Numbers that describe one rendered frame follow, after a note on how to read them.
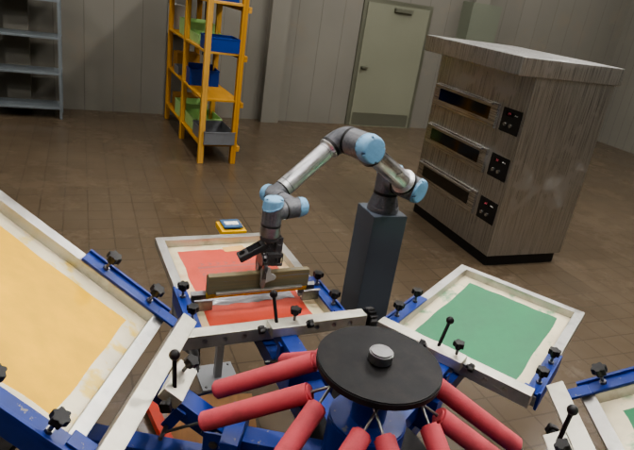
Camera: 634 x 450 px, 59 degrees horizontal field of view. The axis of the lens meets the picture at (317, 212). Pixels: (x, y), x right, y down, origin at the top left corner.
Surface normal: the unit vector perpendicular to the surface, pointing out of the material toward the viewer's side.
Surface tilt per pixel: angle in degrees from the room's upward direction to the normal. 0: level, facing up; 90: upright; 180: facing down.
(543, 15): 90
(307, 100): 90
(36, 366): 32
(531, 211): 90
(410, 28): 90
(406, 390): 0
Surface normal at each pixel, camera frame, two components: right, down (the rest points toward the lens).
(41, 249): 0.64, -0.69
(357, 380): 0.14, -0.92
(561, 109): 0.36, 0.39
